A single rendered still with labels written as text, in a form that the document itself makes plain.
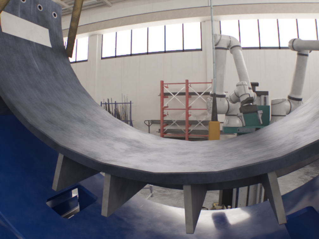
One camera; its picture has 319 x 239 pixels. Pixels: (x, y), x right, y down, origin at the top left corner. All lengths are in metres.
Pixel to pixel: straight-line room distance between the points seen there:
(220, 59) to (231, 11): 9.69
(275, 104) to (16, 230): 2.17
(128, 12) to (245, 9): 6.19
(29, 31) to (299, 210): 1.79
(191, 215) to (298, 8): 11.91
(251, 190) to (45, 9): 2.56
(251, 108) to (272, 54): 10.25
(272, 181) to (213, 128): 1.01
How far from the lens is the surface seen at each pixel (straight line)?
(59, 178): 0.87
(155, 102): 11.94
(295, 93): 2.35
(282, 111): 2.27
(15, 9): 1.56
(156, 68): 12.14
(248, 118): 2.33
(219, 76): 2.05
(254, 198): 2.63
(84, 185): 1.37
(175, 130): 10.69
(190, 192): 0.65
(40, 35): 1.61
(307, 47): 2.06
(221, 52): 2.06
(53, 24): 1.77
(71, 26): 1.73
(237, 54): 2.08
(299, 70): 2.32
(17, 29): 1.49
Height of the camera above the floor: 1.57
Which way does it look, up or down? 2 degrees down
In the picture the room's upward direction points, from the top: straight up
